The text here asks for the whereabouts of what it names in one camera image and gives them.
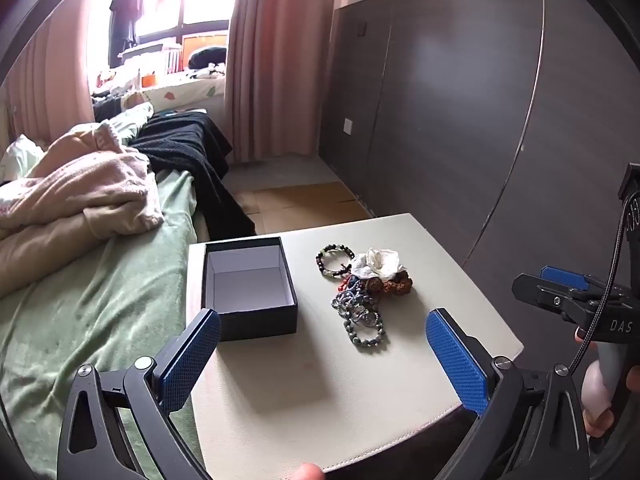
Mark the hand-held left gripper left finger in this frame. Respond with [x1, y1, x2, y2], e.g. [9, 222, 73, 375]
[56, 308, 222, 480]

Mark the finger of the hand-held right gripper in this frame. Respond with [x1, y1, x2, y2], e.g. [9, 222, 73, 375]
[540, 265, 628, 303]
[512, 272, 601, 327]

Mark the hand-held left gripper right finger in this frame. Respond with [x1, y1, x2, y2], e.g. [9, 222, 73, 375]
[426, 308, 593, 480]

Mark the black jewelry box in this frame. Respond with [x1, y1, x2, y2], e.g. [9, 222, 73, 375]
[201, 235, 299, 342]

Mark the brown bead bracelet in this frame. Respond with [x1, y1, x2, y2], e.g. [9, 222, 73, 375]
[369, 270, 414, 299]

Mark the grey bead bracelet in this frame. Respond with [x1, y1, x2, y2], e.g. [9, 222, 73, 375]
[342, 309, 389, 349]

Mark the white fabric scrunchie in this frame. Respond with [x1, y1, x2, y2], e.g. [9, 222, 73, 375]
[351, 247, 404, 281]

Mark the blue bead bracelet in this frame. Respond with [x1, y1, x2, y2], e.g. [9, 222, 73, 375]
[331, 275, 381, 320]

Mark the dark and yellow bead bracelet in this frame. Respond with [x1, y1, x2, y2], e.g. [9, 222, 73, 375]
[316, 243, 357, 279]

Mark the person's right hand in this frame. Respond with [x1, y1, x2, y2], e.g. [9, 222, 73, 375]
[575, 327, 640, 438]

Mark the person's left hand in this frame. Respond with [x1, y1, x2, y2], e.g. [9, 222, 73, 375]
[289, 462, 327, 480]

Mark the green bed sheet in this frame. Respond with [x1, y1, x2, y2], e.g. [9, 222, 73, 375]
[0, 167, 261, 480]

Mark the dark wood wardrobe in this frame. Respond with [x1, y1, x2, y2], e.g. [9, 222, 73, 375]
[317, 0, 640, 311]

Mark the pink fleece blanket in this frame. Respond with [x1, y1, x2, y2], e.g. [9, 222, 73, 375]
[0, 122, 166, 301]

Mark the black knitted blanket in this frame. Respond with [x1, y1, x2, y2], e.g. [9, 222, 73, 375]
[127, 110, 258, 238]

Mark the pale green printed quilt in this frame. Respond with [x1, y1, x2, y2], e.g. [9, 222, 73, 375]
[97, 102, 156, 137]

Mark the leaf-print windowsill cushion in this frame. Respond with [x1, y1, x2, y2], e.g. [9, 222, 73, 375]
[140, 72, 226, 111]

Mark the white pillow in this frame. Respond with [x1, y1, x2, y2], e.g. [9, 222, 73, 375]
[0, 135, 47, 177]

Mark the black bag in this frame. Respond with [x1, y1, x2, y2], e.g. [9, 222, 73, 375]
[186, 46, 228, 68]

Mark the pink curtain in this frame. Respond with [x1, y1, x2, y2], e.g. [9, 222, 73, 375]
[222, 0, 346, 163]
[7, 0, 96, 143]

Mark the hanging dark clothing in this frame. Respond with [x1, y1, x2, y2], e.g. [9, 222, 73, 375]
[107, 0, 148, 68]

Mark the black braided cable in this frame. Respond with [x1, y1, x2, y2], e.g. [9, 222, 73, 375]
[567, 195, 640, 378]

